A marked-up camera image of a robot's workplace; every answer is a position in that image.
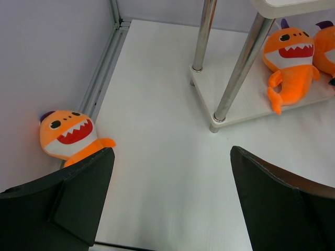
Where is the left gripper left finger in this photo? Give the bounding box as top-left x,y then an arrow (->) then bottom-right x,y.
1,148 -> 115,250

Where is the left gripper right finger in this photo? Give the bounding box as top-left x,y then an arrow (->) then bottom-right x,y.
230,146 -> 334,250

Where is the orange shark plush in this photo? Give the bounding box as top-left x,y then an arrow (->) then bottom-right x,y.
262,18 -> 320,115
313,20 -> 334,86
39,110 -> 116,168

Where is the orange shark plush front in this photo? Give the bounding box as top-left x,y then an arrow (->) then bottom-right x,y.
313,20 -> 334,86

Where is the white two-tier shelf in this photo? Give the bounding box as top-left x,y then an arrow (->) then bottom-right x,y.
191,1 -> 334,133

